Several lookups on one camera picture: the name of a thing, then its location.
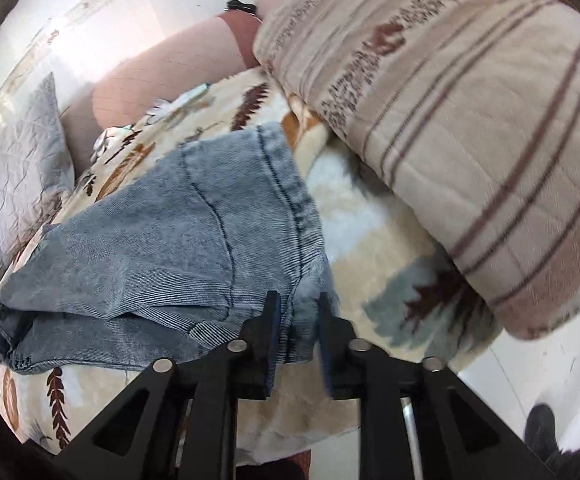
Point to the grey-blue denim pants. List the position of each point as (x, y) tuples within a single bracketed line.
[(169, 235)]

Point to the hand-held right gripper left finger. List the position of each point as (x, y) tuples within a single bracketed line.
[(271, 345)]

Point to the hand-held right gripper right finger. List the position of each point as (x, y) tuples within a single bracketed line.
[(326, 345)]

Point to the small black object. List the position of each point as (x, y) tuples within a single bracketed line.
[(242, 7)]

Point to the white glove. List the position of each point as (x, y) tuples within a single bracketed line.
[(112, 141), (179, 102)]

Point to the striped beige pillow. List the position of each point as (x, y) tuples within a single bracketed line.
[(470, 135)]

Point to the grey quilted pillow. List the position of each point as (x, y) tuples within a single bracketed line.
[(14, 175)]

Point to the pink sofa backrest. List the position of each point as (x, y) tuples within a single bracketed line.
[(169, 70)]

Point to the leaf print blanket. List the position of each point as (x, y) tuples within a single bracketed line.
[(370, 240)]

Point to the black shoe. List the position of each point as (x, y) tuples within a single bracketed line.
[(542, 427)]

